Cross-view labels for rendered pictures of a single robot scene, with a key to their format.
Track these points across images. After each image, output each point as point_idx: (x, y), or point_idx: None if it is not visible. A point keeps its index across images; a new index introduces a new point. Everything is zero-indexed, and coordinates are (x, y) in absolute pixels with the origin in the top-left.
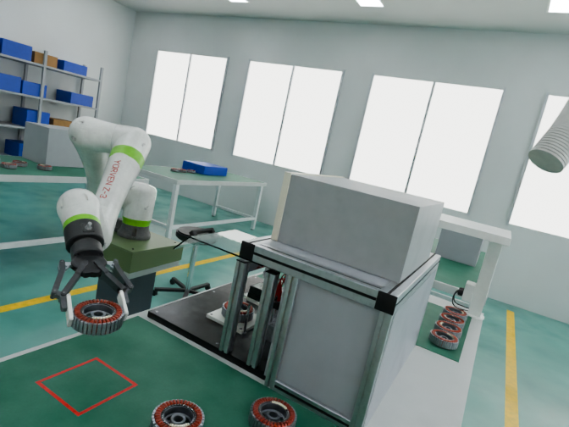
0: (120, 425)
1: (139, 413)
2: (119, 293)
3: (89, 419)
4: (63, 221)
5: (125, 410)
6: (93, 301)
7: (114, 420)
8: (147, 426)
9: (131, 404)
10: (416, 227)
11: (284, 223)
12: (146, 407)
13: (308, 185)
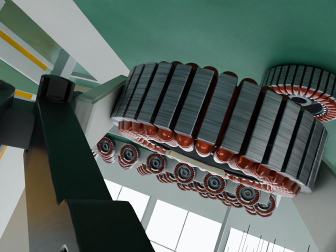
0: (248, 38)
1: (291, 43)
2: (324, 245)
3: (215, 3)
4: None
5: (280, 26)
6: (213, 157)
7: (248, 28)
8: (278, 61)
9: (302, 25)
10: None
11: None
12: (317, 44)
13: None
